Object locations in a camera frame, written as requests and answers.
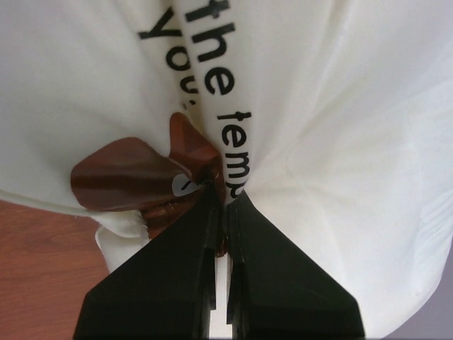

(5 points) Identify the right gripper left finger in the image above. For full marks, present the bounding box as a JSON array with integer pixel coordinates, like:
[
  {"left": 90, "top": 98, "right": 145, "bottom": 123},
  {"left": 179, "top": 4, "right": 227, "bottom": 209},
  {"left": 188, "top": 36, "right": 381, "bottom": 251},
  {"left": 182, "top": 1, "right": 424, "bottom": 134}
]
[{"left": 73, "top": 186, "right": 220, "bottom": 339}]

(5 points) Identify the cream bear print pillow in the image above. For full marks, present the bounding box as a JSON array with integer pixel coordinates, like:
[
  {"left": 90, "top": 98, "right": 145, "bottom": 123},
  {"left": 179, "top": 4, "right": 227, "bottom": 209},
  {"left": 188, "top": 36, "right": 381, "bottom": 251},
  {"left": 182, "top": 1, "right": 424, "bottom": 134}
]
[{"left": 1, "top": 1, "right": 452, "bottom": 338}]

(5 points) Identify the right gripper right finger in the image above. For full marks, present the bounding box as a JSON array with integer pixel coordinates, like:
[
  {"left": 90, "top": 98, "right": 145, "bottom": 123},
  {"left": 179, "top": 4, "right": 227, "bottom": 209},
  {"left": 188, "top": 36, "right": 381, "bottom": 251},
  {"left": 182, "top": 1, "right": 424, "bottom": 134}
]
[{"left": 226, "top": 193, "right": 365, "bottom": 339}]

